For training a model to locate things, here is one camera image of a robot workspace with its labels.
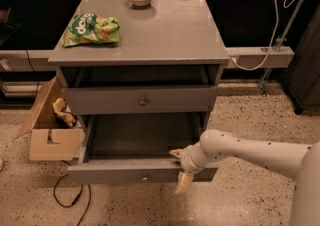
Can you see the metal diagonal pole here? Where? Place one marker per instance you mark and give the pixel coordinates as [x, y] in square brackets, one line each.
[275, 45]

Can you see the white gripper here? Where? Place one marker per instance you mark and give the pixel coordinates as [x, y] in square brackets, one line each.
[187, 160]

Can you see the dark cabinet right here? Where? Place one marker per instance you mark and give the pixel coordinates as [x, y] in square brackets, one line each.
[302, 79]

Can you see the green chip bag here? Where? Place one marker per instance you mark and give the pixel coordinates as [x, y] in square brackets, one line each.
[88, 28]

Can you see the grey drawer cabinet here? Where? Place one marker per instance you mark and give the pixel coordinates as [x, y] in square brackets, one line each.
[170, 43]

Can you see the grey drawer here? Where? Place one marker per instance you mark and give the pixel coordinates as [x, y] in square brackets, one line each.
[126, 100]
[135, 148]

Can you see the crumpled brown paper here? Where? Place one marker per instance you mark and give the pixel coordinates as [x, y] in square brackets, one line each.
[60, 110]

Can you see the grey top drawer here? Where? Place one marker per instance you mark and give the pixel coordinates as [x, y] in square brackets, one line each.
[126, 100]

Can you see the open cardboard box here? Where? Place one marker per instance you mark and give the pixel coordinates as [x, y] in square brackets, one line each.
[50, 138]

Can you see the grey wall rail shelf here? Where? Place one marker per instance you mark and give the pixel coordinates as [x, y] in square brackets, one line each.
[248, 57]

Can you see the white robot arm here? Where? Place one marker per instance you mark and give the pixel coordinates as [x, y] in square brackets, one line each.
[298, 162]

